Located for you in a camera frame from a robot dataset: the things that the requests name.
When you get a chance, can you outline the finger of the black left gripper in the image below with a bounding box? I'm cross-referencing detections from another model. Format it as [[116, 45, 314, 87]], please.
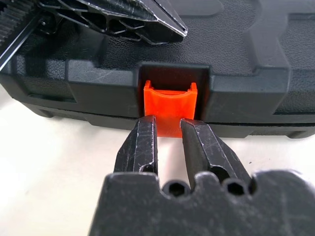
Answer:
[[41, 0, 189, 37], [52, 10, 185, 45]]

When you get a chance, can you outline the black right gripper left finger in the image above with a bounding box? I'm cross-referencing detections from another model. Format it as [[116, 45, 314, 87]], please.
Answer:
[[114, 114, 159, 175]]

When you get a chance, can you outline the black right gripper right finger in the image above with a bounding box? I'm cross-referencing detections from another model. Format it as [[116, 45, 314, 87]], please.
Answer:
[[180, 118, 252, 182]]

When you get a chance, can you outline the orange case latch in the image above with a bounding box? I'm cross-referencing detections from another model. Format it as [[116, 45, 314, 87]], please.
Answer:
[[143, 79, 199, 138]]

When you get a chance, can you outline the black plastic tool case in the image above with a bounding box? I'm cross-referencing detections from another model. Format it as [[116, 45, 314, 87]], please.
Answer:
[[0, 0, 315, 145]]

